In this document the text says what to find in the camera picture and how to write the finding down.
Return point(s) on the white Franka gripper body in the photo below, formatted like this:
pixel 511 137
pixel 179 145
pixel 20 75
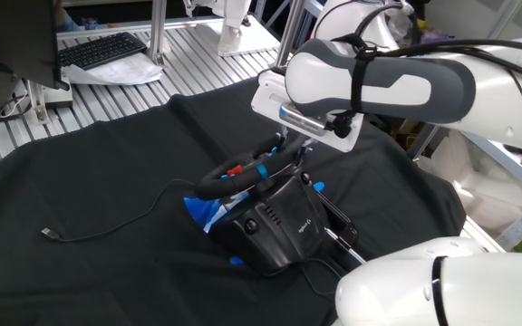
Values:
pixel 267 97

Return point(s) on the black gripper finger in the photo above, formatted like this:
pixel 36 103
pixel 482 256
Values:
pixel 283 136
pixel 307 147

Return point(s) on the black racing steering wheel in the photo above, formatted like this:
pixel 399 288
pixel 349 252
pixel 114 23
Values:
pixel 234 185

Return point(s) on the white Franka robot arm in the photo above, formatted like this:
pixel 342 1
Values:
pixel 492 90

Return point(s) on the black Logitech wheel base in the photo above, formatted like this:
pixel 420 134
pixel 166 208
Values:
pixel 283 226

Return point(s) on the silver metal rod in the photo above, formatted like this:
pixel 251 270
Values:
pixel 347 246

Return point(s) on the white paper sheets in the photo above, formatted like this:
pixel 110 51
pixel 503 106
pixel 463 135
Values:
pixel 125 72

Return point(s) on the white foam packing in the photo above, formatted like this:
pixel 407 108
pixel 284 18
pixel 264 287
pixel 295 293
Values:
pixel 469 190

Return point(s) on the black table cloth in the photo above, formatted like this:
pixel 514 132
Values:
pixel 107 158

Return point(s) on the black keyboard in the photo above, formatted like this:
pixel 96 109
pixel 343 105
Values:
pixel 102 49

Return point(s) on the small red blue toy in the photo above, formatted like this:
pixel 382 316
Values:
pixel 89 23

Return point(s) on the grey metal shelf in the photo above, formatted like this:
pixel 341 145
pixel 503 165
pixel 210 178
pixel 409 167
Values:
pixel 515 169

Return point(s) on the person in blue shirt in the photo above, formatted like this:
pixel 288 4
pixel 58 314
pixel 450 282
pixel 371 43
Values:
pixel 64 20

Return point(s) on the black computer monitor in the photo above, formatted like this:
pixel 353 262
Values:
pixel 16 36

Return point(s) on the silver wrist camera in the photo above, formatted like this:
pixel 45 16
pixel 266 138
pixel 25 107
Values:
pixel 304 121

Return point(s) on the aluminium profile post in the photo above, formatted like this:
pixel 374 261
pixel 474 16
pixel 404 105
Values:
pixel 288 31

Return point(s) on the white pedestal stand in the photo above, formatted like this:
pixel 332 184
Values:
pixel 231 36

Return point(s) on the black rectangular frame device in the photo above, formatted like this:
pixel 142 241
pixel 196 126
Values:
pixel 340 222

